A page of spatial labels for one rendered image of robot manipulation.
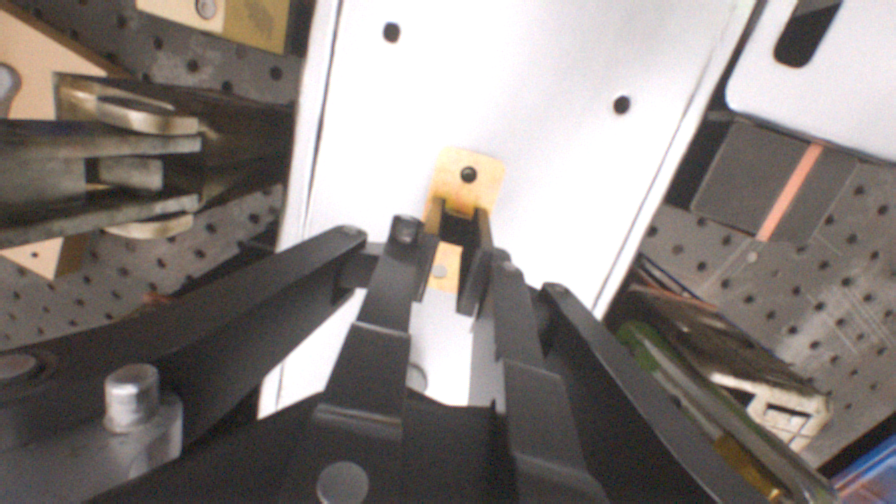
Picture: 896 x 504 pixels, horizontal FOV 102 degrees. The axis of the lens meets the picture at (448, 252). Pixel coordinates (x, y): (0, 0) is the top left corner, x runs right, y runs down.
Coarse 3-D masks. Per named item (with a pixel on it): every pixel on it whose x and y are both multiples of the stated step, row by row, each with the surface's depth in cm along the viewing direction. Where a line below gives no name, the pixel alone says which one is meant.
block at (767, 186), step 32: (704, 128) 25; (736, 128) 22; (704, 160) 24; (736, 160) 23; (768, 160) 23; (800, 160) 23; (832, 160) 23; (672, 192) 26; (704, 192) 23; (736, 192) 23; (768, 192) 23; (800, 192) 23; (832, 192) 23; (736, 224) 24; (768, 224) 24; (800, 224) 24
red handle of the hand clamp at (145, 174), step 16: (96, 160) 15; (112, 160) 15; (128, 160) 15; (144, 160) 15; (160, 160) 16; (96, 176) 15; (112, 176) 15; (128, 176) 15; (144, 176) 16; (160, 176) 16; (144, 192) 16
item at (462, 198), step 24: (456, 168) 20; (480, 168) 20; (504, 168) 20; (432, 192) 21; (456, 192) 21; (480, 192) 21; (456, 216) 20; (456, 240) 21; (456, 264) 22; (456, 288) 23
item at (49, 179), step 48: (0, 144) 10; (48, 144) 11; (96, 144) 13; (144, 144) 15; (192, 144) 17; (0, 192) 11; (48, 192) 13; (96, 192) 15; (192, 192) 18; (0, 240) 11
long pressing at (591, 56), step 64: (320, 0) 19; (384, 0) 19; (448, 0) 19; (512, 0) 19; (576, 0) 19; (640, 0) 18; (704, 0) 18; (320, 64) 20; (384, 64) 20; (448, 64) 20; (512, 64) 20; (576, 64) 20; (640, 64) 19; (704, 64) 19; (320, 128) 21; (384, 128) 21; (448, 128) 21; (512, 128) 21; (576, 128) 21; (640, 128) 21; (320, 192) 22; (384, 192) 22; (512, 192) 22; (576, 192) 22; (640, 192) 22; (512, 256) 23; (576, 256) 23; (448, 320) 25; (320, 384) 27; (448, 384) 27
